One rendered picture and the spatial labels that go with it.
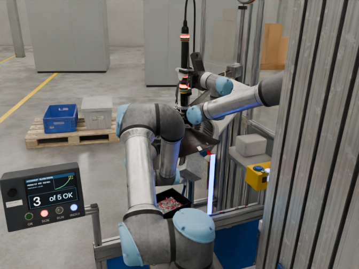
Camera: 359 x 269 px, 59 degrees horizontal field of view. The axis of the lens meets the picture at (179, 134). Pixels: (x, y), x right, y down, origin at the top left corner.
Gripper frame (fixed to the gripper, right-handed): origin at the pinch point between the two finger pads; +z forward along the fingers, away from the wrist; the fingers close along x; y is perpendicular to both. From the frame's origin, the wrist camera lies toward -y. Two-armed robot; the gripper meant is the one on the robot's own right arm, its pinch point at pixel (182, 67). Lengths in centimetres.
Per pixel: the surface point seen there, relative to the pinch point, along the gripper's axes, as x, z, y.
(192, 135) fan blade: -2.2, -13.5, 31.6
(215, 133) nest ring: 19.1, -5.9, 37.7
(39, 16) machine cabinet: 57, 742, 14
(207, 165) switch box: 29, 12, 70
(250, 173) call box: 15, -39, 46
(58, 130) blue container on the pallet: -15, 282, 133
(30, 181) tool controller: -80, -29, 27
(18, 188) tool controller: -83, -28, 29
